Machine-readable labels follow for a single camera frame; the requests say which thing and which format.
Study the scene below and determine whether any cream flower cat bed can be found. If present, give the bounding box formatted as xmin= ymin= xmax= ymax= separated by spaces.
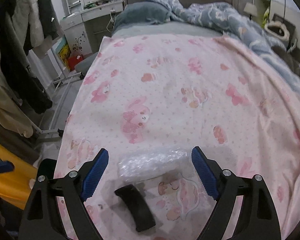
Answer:
xmin=264 ymin=21 xmax=290 ymax=42

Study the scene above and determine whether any pink cartoon print blanket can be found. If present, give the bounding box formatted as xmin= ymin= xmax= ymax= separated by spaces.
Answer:
xmin=55 ymin=34 xmax=300 ymax=239

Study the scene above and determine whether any white dressing table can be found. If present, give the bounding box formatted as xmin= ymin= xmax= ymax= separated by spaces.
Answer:
xmin=60 ymin=0 xmax=124 ymax=56

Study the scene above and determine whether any dark grey cat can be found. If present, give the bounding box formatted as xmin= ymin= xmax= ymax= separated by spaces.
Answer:
xmin=271 ymin=46 xmax=300 ymax=77

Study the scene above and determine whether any white bedside lamp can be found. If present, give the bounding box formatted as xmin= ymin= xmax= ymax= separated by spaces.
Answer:
xmin=243 ymin=2 xmax=258 ymax=20

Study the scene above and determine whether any blue-grey pillow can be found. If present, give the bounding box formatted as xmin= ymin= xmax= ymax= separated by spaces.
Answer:
xmin=113 ymin=2 xmax=171 ymax=31

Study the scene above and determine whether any clear bubble wrap piece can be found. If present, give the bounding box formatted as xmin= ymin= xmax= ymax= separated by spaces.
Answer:
xmin=117 ymin=147 xmax=191 ymax=182

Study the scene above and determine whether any red box on floor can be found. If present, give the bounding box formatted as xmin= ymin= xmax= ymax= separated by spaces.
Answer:
xmin=67 ymin=55 xmax=83 ymax=71

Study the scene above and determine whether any grey floor cushion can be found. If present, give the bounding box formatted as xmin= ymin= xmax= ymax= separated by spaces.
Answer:
xmin=75 ymin=53 xmax=98 ymax=75

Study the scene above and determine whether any black hanging garment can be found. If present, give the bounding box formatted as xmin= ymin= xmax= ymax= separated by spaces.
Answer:
xmin=0 ymin=0 xmax=52 ymax=114

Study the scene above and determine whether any blue cloud pattern duvet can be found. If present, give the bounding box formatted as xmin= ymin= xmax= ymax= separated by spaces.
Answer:
xmin=148 ymin=0 xmax=300 ymax=98

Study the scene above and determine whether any black curved foam piece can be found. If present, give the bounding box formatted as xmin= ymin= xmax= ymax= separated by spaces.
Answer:
xmin=114 ymin=184 xmax=156 ymax=232

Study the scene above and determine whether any white clothes rack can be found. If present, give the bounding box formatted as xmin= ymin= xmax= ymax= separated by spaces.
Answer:
xmin=29 ymin=44 xmax=82 ymax=143

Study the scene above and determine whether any white fluffy hanging coat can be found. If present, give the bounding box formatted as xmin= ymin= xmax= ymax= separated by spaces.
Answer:
xmin=12 ymin=0 xmax=44 ymax=47

